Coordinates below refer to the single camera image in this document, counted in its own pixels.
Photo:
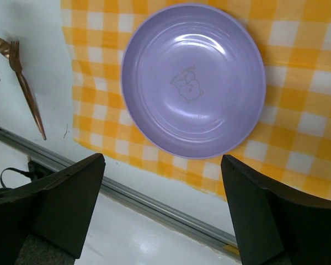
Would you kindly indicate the copper fork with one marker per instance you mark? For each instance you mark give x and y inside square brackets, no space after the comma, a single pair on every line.
[14,61]

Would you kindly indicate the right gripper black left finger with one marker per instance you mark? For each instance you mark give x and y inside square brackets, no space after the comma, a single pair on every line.
[47,220]

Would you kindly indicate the purple plastic plate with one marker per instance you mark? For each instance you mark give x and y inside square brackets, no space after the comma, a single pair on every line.
[193,80]

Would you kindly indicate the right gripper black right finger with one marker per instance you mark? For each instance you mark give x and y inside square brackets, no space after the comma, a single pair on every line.
[274,223]

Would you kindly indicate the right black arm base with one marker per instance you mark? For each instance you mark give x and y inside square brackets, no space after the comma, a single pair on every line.
[12,177]

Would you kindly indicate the yellow white checkered cloth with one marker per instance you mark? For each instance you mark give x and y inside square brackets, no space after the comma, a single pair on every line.
[292,141]

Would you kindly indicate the aluminium front rail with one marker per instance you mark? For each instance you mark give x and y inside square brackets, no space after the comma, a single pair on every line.
[179,220]

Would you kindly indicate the copper spoon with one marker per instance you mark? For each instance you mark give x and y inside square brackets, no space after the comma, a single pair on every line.
[4,48]

